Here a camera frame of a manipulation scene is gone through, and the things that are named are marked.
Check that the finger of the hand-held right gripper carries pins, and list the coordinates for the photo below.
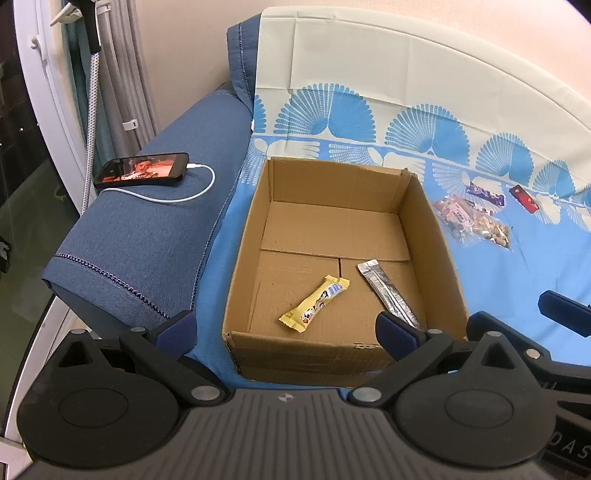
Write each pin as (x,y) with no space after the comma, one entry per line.
(526,348)
(554,302)

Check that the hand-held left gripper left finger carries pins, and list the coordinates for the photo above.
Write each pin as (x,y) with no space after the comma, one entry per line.
(178,332)

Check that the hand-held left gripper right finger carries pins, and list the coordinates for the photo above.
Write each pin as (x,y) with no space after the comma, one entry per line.
(397,334)

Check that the clear mixed nuts bag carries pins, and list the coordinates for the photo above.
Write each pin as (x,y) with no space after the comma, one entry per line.
(471,221)

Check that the brown cardboard box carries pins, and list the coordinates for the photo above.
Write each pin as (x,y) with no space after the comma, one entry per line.
(323,230)

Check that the purple candy packet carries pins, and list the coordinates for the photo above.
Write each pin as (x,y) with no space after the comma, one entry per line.
(485,194)

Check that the silver stick packet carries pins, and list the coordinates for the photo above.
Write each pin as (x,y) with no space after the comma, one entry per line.
(383,286)

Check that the yellow snack bar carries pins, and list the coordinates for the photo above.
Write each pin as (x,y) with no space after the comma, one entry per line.
(314,302)

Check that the blue sofa armrest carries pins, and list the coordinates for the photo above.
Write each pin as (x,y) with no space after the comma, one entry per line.
(152,230)

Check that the red snack packet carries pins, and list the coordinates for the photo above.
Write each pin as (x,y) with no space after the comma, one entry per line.
(524,198)

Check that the black smartphone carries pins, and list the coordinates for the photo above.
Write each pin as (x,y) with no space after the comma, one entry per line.
(138,168)

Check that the white curtain clip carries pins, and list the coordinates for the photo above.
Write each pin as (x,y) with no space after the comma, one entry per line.
(130,124)

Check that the grey curtain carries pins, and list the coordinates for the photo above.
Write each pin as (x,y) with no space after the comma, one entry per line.
(129,69)

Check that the blue fan-printed sheet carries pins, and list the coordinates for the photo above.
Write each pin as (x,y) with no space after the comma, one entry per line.
(369,60)

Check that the blue sofa cushion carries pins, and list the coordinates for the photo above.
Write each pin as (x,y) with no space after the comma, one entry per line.
(240,60)

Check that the teal curtain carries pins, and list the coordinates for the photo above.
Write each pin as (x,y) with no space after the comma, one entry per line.
(76,69)

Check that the white hook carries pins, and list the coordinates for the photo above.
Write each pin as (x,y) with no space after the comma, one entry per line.
(64,16)

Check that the white door frame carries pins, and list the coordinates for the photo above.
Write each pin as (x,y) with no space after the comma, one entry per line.
(46,92)

